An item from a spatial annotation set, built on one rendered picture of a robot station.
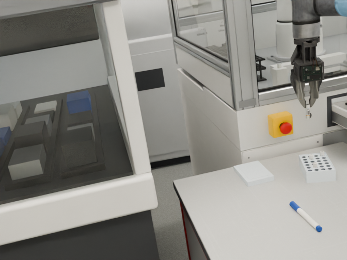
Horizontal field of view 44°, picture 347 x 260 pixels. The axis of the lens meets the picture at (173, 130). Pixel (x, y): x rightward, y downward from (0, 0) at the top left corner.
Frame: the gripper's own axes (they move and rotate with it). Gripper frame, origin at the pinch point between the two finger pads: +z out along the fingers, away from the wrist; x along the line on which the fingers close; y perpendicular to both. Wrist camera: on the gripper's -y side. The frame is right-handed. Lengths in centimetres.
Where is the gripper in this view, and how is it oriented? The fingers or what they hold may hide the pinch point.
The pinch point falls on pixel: (306, 102)
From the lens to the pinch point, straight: 136.4
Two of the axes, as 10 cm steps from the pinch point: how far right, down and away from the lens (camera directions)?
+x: 9.9, -1.0, -1.4
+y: -0.9, 3.6, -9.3
